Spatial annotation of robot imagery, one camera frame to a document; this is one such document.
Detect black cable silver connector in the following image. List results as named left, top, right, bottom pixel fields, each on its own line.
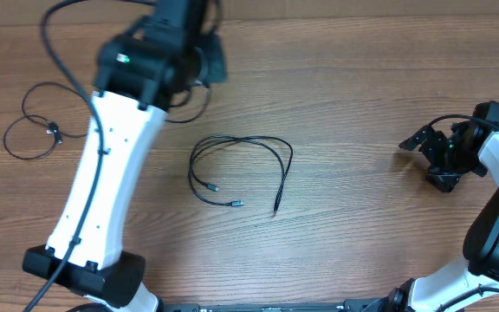
left=187, top=135, right=295, bottom=216

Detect thin black short cable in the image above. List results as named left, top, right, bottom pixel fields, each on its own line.
left=3, top=81, right=90, bottom=161

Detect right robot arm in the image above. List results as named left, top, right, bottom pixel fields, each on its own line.
left=378, top=101, right=499, bottom=311

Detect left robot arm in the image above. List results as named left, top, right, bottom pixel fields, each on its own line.
left=23, top=0, right=226, bottom=311

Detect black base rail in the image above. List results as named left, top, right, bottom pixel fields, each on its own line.
left=158, top=298, right=386, bottom=312

